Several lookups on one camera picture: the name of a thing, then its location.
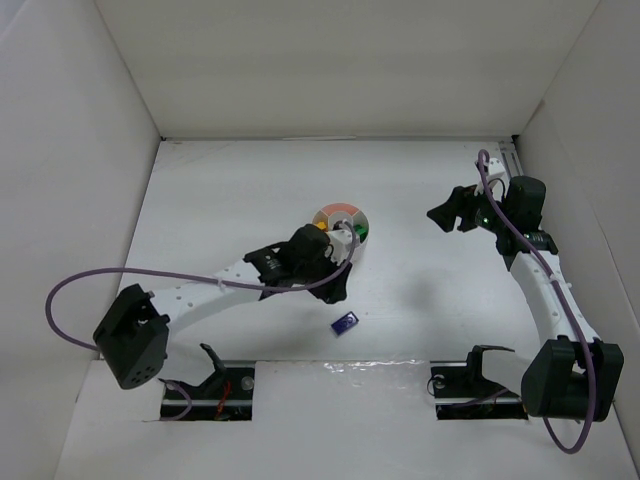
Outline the white divided round container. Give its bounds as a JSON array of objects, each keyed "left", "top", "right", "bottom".
[{"left": 312, "top": 203, "right": 370, "bottom": 262}]

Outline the green lego brick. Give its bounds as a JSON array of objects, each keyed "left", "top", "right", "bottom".
[{"left": 355, "top": 225, "right": 368, "bottom": 241}]

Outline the blue lego plate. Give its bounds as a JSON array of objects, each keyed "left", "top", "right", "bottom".
[{"left": 330, "top": 312, "right": 359, "bottom": 336}]

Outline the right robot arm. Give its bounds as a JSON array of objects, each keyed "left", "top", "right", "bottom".
[{"left": 427, "top": 176, "right": 624, "bottom": 422}]

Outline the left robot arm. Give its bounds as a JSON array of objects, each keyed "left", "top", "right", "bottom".
[{"left": 93, "top": 220, "right": 361, "bottom": 390}]

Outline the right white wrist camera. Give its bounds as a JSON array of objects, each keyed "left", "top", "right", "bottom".
[{"left": 474, "top": 157, "right": 506, "bottom": 196}]

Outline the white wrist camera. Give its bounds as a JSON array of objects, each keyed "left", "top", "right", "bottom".
[
  {"left": 325, "top": 229, "right": 353, "bottom": 266},
  {"left": 474, "top": 157, "right": 506, "bottom": 196}
]

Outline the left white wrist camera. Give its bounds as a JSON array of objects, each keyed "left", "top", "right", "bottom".
[{"left": 325, "top": 229, "right": 353, "bottom": 266}]

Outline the aluminium rail right side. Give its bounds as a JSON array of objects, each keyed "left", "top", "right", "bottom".
[{"left": 498, "top": 138, "right": 523, "bottom": 179}]

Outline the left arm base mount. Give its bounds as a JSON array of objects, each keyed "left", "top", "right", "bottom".
[{"left": 160, "top": 361, "right": 255, "bottom": 422}]

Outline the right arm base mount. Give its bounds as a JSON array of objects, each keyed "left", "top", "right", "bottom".
[{"left": 427, "top": 361, "right": 528, "bottom": 421}]

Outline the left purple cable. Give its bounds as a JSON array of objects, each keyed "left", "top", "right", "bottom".
[{"left": 45, "top": 230, "right": 359, "bottom": 419}]

